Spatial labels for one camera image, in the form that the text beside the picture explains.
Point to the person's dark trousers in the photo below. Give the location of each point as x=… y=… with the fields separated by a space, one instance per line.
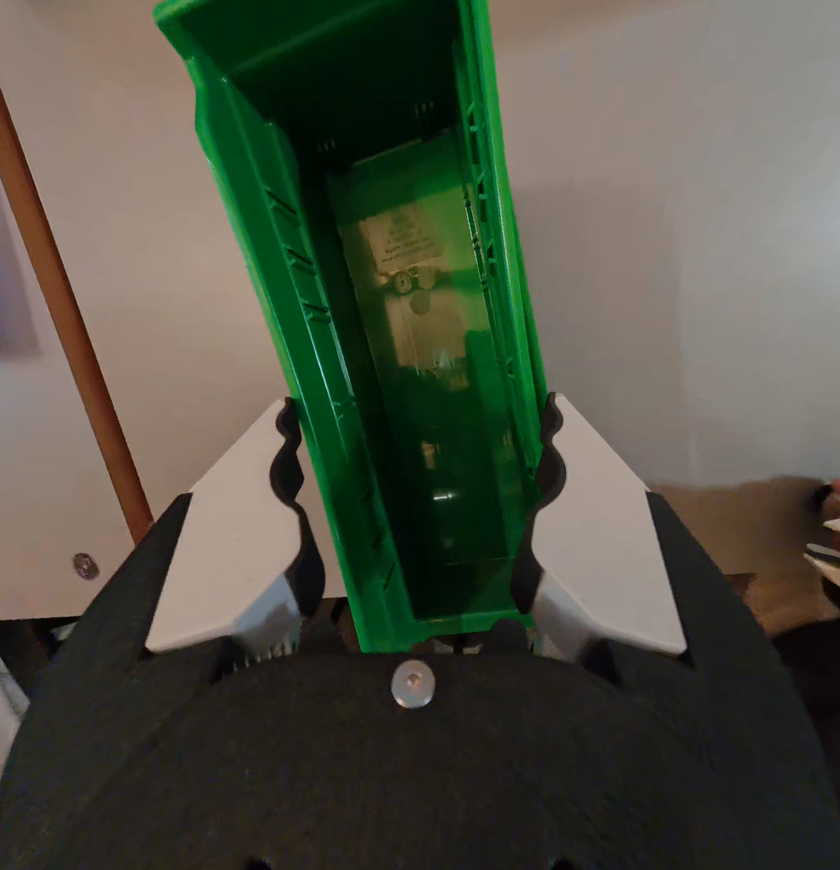
x=834 y=694

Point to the green plastic bin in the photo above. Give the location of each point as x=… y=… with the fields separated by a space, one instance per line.
x=392 y=68

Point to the person's white shirt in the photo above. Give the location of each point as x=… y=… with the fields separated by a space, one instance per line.
x=1 y=734

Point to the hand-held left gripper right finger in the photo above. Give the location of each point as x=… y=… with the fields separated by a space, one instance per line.
x=603 y=557

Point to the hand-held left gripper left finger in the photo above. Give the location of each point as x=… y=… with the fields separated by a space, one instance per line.
x=221 y=557

